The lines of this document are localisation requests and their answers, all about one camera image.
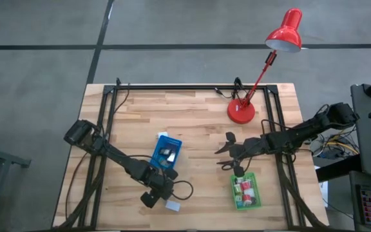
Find red desk lamp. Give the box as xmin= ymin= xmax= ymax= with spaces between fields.
xmin=226 ymin=7 xmax=303 ymax=125

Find black aluminium rig frame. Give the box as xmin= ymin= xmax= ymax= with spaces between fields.
xmin=53 ymin=77 xmax=330 ymax=230

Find blue plastic basket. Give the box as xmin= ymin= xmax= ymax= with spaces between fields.
xmin=149 ymin=135 xmax=183 ymax=171

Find tangled floor cables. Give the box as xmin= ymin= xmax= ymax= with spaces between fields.
xmin=307 ymin=122 xmax=360 ymax=160

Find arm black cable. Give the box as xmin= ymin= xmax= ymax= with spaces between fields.
xmin=106 ymin=154 xmax=195 ymax=201
xmin=261 ymin=119 xmax=291 ymax=138

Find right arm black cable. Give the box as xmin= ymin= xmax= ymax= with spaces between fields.
xmin=261 ymin=119 xmax=291 ymax=138

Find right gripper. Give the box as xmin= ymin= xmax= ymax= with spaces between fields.
xmin=214 ymin=131 xmax=269 ymax=178

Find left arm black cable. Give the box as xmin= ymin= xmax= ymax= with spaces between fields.
xmin=106 ymin=154 xmax=195 ymax=201

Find grey equipment cart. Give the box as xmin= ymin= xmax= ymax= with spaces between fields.
xmin=349 ymin=72 xmax=371 ymax=232

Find green plastic basket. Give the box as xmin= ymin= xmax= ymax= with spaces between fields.
xmin=230 ymin=171 xmax=262 ymax=211

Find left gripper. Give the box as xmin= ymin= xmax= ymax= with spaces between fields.
xmin=140 ymin=167 xmax=179 ymax=209

